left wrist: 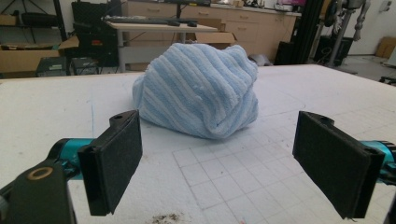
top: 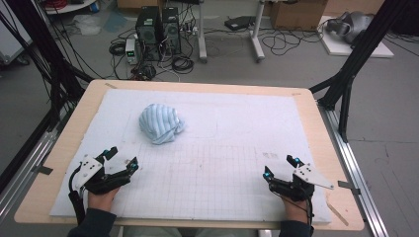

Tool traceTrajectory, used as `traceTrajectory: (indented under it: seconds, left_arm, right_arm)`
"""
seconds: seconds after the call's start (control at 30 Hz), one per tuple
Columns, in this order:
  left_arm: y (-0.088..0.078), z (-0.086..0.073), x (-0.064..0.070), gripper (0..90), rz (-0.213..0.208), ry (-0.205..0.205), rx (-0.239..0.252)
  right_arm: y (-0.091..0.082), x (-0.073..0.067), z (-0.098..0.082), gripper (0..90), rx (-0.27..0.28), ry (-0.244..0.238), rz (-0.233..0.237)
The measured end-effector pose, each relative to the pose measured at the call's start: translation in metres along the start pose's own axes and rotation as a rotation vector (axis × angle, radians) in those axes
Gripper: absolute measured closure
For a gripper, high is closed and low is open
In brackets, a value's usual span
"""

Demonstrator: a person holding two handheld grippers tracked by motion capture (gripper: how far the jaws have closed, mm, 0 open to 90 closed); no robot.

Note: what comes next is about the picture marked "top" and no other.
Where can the black tape piece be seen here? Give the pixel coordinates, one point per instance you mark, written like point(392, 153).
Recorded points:
point(347, 186)
point(42, 170)

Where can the white foam mat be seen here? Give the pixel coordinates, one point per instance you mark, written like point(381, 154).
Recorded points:
point(214, 131)

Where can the thin wooden strip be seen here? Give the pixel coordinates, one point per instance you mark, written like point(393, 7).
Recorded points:
point(337, 214)

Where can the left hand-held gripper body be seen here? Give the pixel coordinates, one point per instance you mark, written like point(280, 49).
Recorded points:
point(89, 169)

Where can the person's left hand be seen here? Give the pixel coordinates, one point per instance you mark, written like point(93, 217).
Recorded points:
point(100, 200)

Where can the person's right hand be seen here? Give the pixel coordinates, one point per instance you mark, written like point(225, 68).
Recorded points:
point(298, 210)

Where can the white floor board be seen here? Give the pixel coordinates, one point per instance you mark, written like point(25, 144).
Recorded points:
point(339, 49)

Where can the white power supply unit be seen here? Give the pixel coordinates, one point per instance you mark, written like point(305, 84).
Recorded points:
point(131, 51)

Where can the flat black device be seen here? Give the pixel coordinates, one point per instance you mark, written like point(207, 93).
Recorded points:
point(238, 23)

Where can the blue striped towel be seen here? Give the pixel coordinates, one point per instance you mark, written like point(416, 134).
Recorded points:
point(159, 121)

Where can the black frame post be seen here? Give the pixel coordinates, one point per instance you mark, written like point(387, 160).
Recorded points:
point(42, 42)
point(362, 49)

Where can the aluminium rail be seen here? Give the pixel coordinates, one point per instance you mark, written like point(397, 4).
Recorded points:
point(29, 164)
point(355, 171)

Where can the round white table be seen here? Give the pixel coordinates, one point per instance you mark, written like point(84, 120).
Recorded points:
point(69, 8)

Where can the large black computer tower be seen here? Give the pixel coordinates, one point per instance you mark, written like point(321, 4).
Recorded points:
point(148, 33)

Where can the slim black computer tower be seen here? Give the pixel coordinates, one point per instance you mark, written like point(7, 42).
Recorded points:
point(171, 29)

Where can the cardboard box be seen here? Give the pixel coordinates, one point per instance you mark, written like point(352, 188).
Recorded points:
point(296, 15)

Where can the grey helmet-like device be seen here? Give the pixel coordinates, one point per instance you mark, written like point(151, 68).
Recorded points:
point(351, 24)

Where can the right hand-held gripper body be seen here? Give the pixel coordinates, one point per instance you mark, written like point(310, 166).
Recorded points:
point(309, 176)

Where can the white table frame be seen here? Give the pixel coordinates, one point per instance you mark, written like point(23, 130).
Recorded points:
point(202, 33)

